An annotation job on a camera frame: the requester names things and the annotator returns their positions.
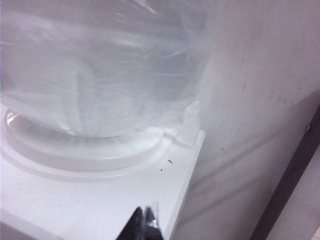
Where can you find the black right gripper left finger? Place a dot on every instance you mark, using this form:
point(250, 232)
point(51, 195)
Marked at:
point(132, 225)

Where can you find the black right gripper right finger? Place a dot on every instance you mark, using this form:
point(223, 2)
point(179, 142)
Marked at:
point(152, 225)

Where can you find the white water dispenser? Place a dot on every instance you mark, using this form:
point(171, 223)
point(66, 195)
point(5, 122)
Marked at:
point(87, 195)

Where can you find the clear water jug in plastic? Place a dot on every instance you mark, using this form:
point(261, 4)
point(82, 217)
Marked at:
point(100, 70)

